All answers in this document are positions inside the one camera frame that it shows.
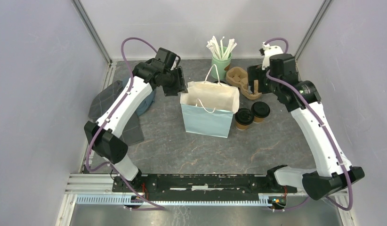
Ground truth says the brown paper coffee cup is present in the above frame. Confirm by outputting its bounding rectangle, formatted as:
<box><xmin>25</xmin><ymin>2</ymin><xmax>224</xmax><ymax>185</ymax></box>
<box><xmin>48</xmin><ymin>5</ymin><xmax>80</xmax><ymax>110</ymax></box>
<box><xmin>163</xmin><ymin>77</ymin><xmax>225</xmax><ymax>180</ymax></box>
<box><xmin>251</xmin><ymin>101</ymin><xmax>271</xmax><ymax>124</ymax></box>

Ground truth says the green straw holder cup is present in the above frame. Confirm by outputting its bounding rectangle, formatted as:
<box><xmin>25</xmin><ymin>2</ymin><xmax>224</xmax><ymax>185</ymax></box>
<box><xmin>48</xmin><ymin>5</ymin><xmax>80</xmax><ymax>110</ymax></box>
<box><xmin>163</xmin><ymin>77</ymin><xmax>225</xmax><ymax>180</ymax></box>
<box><xmin>210</xmin><ymin>53</ymin><xmax>232</xmax><ymax>80</ymax></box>

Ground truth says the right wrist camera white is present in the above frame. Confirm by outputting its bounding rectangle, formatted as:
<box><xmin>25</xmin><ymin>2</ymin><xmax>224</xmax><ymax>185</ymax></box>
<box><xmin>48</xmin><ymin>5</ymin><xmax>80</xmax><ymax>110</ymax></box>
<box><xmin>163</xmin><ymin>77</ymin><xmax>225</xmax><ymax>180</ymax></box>
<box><xmin>259</xmin><ymin>42</ymin><xmax>284</xmax><ymax>71</ymax></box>

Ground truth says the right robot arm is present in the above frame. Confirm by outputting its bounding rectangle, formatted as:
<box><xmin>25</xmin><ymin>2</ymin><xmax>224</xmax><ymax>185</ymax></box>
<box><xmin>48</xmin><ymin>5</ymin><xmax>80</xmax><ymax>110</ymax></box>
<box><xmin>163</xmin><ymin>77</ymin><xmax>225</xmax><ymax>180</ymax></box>
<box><xmin>247</xmin><ymin>53</ymin><xmax>365</xmax><ymax>201</ymax></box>

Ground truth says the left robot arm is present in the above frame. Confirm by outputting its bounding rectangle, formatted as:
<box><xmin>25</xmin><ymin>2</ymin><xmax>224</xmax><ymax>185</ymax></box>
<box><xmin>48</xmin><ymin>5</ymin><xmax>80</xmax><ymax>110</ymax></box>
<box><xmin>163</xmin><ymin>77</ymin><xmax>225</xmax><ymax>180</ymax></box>
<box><xmin>84</xmin><ymin>48</ymin><xmax>187</xmax><ymax>192</ymax></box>

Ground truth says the remaining cardboard carrier tray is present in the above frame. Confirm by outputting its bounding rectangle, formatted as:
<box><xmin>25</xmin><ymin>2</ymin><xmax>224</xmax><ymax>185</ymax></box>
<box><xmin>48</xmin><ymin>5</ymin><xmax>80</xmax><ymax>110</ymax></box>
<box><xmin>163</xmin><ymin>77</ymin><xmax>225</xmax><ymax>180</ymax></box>
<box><xmin>226</xmin><ymin>67</ymin><xmax>262</xmax><ymax>100</ymax></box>

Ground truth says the blue cloth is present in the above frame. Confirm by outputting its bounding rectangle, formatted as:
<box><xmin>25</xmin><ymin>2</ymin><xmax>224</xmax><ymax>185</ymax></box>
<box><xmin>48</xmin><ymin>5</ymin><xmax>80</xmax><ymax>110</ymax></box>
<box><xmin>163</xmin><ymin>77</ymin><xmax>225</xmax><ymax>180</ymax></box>
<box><xmin>122</xmin><ymin>77</ymin><xmax>156</xmax><ymax>116</ymax></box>

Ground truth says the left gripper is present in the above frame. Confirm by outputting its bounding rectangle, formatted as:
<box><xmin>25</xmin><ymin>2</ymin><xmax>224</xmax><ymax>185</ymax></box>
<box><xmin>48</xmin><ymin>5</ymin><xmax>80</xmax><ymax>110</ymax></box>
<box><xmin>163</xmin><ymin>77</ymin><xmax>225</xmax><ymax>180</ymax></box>
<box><xmin>162</xmin><ymin>66</ymin><xmax>189</xmax><ymax>97</ymax></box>

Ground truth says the left aluminium frame post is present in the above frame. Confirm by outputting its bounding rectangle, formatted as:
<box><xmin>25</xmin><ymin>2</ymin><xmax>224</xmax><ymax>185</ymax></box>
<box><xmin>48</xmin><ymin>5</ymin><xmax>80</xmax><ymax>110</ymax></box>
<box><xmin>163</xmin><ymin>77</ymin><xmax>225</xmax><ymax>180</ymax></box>
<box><xmin>71</xmin><ymin>0</ymin><xmax>113</xmax><ymax>65</ymax></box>

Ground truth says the aluminium frame post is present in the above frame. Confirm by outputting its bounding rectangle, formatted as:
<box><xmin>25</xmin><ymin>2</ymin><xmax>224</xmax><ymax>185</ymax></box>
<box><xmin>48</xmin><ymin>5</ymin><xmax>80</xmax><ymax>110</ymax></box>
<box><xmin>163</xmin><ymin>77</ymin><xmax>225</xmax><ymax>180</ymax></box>
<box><xmin>71</xmin><ymin>0</ymin><xmax>113</xmax><ymax>65</ymax></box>
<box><xmin>295</xmin><ymin>0</ymin><xmax>333</xmax><ymax>61</ymax></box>

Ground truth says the right aluminium frame post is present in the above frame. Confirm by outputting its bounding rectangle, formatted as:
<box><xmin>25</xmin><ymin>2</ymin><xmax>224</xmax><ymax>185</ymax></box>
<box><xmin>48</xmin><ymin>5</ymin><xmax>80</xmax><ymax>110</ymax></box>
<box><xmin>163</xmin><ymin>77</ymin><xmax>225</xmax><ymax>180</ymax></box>
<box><xmin>295</xmin><ymin>0</ymin><xmax>333</xmax><ymax>61</ymax></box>

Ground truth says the grey checked cloth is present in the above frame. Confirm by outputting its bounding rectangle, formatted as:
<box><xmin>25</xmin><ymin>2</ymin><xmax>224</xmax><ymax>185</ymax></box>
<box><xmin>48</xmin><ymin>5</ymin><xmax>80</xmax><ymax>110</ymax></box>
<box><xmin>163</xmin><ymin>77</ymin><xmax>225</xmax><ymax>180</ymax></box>
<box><xmin>88</xmin><ymin>80</ymin><xmax>145</xmax><ymax>149</ymax></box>

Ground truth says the light blue paper bag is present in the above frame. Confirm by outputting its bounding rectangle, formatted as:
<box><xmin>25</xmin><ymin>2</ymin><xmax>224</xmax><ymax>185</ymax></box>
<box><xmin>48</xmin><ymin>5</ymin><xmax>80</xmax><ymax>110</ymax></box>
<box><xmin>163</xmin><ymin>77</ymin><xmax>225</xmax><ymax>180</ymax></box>
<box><xmin>180</xmin><ymin>65</ymin><xmax>240</xmax><ymax>138</ymax></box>

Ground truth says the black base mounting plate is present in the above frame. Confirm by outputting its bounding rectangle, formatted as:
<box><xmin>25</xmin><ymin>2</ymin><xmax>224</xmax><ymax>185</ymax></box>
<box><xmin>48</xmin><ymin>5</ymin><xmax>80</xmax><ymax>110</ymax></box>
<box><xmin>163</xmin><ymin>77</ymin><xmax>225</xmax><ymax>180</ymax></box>
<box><xmin>130</xmin><ymin>174</ymin><xmax>298</xmax><ymax>202</ymax></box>

